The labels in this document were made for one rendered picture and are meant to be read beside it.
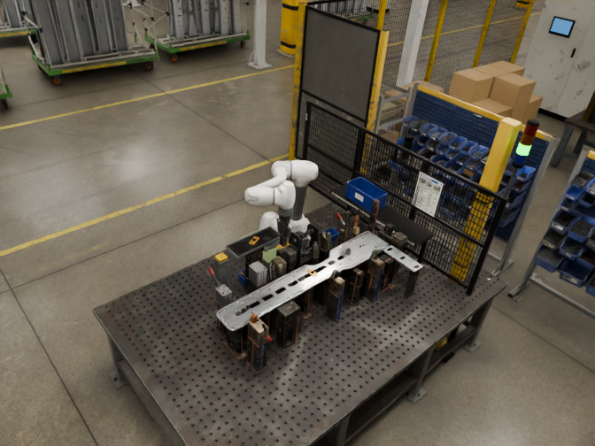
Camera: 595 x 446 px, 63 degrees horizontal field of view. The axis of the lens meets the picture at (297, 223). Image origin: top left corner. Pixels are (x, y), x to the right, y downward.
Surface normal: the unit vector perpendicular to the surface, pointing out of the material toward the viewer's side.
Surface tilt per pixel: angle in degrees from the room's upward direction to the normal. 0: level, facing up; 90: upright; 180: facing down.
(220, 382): 0
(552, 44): 90
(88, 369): 0
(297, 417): 0
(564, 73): 90
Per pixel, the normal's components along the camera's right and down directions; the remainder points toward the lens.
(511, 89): -0.80, 0.30
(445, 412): 0.07, -0.81
